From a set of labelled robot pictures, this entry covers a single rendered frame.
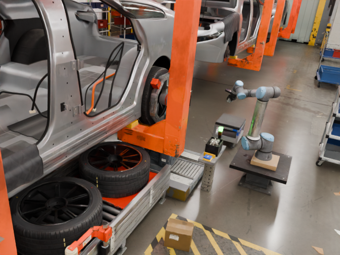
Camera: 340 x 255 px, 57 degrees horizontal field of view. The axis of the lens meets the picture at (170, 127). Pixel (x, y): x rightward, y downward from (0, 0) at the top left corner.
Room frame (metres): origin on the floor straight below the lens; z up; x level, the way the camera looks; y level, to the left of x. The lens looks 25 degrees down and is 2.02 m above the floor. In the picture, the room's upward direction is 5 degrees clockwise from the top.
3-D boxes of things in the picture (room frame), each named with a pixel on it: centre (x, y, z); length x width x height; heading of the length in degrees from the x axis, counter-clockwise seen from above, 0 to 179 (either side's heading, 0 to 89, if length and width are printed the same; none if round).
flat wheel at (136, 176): (2.54, 0.49, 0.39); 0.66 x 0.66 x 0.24
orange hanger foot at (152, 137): (2.82, 0.26, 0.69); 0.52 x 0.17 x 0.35; 67
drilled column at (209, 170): (2.88, -0.46, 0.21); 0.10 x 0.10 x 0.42; 67
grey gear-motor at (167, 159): (2.98, 0.12, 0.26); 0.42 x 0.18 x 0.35; 67
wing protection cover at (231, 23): (6.18, -0.92, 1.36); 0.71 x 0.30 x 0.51; 157
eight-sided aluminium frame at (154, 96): (3.30, 0.09, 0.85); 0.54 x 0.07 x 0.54; 157
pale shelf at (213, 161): (2.90, -0.47, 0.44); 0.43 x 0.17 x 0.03; 157
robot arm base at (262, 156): (3.10, -1.07, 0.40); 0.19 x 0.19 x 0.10
